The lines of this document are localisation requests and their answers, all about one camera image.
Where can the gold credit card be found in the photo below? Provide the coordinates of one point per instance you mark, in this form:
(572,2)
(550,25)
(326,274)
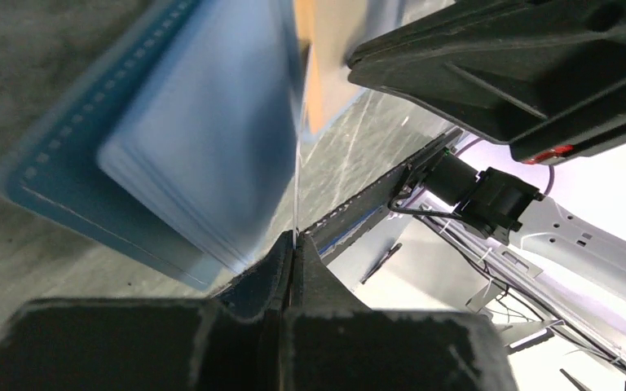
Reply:
(328,30)

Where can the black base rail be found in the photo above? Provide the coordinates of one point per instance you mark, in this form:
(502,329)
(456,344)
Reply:
(353,218)

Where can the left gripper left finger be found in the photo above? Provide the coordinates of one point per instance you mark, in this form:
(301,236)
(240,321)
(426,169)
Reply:
(228,342)

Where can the blue card holder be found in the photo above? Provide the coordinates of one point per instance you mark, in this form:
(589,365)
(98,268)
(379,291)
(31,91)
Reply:
(176,146)

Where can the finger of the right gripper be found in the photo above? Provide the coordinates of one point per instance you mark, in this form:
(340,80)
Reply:
(545,78)

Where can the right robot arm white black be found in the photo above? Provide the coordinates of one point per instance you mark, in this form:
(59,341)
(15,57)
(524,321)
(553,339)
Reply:
(492,204)

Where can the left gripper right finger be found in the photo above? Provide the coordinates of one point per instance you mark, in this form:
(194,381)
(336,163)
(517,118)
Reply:
(332,341)

